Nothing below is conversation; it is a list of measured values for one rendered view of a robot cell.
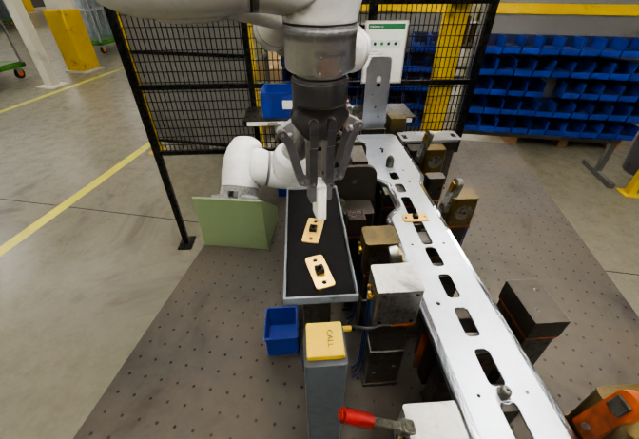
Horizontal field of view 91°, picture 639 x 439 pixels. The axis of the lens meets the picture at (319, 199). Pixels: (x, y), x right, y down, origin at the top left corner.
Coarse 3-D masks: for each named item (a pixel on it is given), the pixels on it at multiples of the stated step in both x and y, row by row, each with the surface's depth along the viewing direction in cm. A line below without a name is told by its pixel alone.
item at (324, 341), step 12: (312, 324) 54; (324, 324) 54; (336, 324) 54; (312, 336) 52; (324, 336) 52; (336, 336) 52; (312, 348) 50; (324, 348) 50; (336, 348) 50; (312, 360) 50
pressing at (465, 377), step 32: (384, 160) 134; (416, 192) 114; (416, 256) 89; (448, 256) 89; (480, 288) 80; (448, 320) 72; (480, 320) 72; (448, 352) 66; (512, 352) 66; (448, 384) 61; (480, 384) 61; (512, 384) 61; (544, 384) 61; (480, 416) 57; (544, 416) 57
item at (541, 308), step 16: (512, 288) 76; (528, 288) 76; (544, 288) 76; (496, 304) 83; (512, 304) 76; (528, 304) 72; (544, 304) 72; (512, 320) 77; (528, 320) 71; (544, 320) 69; (560, 320) 69; (528, 336) 71; (544, 336) 72; (528, 352) 76
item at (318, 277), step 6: (306, 258) 66; (312, 258) 66; (318, 258) 66; (306, 264) 65; (312, 264) 64; (318, 264) 64; (324, 264) 64; (312, 270) 63; (318, 270) 62; (324, 270) 62; (312, 276) 62; (318, 276) 62; (324, 276) 62; (330, 276) 62; (318, 282) 61; (330, 282) 61; (318, 288) 59; (324, 288) 60
